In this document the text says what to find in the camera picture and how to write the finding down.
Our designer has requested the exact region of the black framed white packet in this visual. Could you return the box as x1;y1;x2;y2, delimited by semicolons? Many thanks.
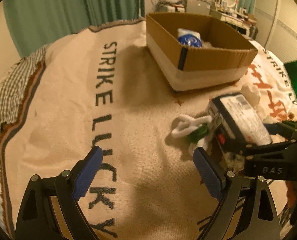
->
207;93;272;154

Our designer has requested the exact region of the blue white tissue pack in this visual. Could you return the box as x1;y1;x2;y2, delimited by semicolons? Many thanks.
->
177;28;202;48

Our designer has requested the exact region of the white louvered wardrobe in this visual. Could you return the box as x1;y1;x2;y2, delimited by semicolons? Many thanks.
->
253;0;297;63

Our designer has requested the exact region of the brown cardboard box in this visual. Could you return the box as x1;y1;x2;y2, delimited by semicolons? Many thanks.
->
146;12;258;92

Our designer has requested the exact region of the white dressing table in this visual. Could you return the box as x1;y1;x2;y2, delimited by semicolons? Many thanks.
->
210;9;258;40

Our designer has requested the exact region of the checkered bed sheet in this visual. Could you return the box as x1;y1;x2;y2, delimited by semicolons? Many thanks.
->
0;44;51;235

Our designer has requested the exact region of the cream woven printed blanket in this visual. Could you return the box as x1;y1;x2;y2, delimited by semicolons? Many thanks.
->
0;18;297;239

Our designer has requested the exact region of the grey mini fridge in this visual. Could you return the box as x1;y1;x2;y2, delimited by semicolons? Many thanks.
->
184;0;210;15

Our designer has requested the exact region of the white ribbed suitcase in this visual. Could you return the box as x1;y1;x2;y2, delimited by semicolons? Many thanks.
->
155;2;185;12

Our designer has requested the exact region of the green curtain left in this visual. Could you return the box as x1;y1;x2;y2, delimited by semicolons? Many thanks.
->
3;0;145;57

